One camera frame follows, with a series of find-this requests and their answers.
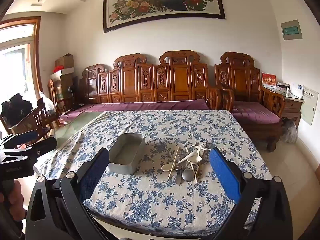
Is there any cardboard boxes stack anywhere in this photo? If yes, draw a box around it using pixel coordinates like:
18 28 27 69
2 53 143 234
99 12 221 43
51 75 75 105

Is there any purple armchair cushion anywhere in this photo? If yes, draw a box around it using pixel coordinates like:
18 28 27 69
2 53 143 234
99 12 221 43
231 101 280 125

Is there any person's left hand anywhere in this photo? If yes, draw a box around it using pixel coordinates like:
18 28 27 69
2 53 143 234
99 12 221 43
11 180 26 220

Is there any white wall board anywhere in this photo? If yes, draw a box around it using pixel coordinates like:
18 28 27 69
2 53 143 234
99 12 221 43
300 86 319 126

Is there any black desk lamp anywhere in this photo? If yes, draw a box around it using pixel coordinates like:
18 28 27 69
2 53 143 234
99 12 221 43
66 84 78 110

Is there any white plastic spoon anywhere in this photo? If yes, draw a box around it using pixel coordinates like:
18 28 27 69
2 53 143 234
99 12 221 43
187 144 204 163
191 142 223 153
178 151 198 164

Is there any carved wooden sofa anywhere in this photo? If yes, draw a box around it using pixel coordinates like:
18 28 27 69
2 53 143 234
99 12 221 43
79 50 234 110

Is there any wooden door frame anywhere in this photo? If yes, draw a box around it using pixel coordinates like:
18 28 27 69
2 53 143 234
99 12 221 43
0 16 43 98

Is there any white plastic bag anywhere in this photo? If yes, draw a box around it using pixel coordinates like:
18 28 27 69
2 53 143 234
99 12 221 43
39 91 55 115

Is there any metal spoon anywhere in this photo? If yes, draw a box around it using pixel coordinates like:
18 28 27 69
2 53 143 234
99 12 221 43
181 162 195 182

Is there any cream plastic spoon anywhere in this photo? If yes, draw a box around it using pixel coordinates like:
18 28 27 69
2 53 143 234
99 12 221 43
161 155 185 172

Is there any carved wooden armchair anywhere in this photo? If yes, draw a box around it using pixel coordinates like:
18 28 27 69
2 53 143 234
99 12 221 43
214 52 285 152

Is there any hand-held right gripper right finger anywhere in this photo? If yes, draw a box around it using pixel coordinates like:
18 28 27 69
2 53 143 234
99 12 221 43
209 148 293 240

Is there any white cardboard box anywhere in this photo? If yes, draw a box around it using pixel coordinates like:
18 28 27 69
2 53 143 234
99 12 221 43
49 67 74 80

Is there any light bamboo chopstick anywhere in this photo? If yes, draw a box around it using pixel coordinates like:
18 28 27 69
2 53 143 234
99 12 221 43
168 147 180 180

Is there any grey plastic bag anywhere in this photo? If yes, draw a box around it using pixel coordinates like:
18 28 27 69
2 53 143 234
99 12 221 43
281 119 298 143

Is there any black bag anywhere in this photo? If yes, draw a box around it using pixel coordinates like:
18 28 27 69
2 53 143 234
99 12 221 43
1 92 34 125

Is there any rectangular metal tin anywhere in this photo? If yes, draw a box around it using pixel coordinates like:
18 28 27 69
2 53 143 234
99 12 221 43
108 133 145 175

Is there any blue floral tablecloth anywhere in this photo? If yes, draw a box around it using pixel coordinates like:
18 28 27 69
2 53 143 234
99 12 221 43
34 109 273 237

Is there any framed peacock flower painting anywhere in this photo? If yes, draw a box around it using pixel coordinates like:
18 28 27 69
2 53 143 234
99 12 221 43
103 0 226 33

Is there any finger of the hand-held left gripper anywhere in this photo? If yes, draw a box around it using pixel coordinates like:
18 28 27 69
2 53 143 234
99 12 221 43
0 129 42 147
0 136 58 160

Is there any brown cardboard box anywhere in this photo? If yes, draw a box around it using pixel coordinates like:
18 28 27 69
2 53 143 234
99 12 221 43
55 53 74 68

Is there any purple sofa cushion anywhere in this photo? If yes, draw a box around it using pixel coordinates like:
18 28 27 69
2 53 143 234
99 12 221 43
59 99 210 122

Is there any grey wall electrical panel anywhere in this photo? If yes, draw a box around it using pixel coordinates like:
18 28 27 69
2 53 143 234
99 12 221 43
280 19 303 40

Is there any wooden side table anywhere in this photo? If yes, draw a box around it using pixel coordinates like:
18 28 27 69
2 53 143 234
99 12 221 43
261 84 305 130

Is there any wooden dining chair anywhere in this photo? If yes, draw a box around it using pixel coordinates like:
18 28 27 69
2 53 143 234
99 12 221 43
7 97 54 140
47 79 66 113

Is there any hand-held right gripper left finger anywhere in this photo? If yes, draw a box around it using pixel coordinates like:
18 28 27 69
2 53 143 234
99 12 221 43
26 147 110 240

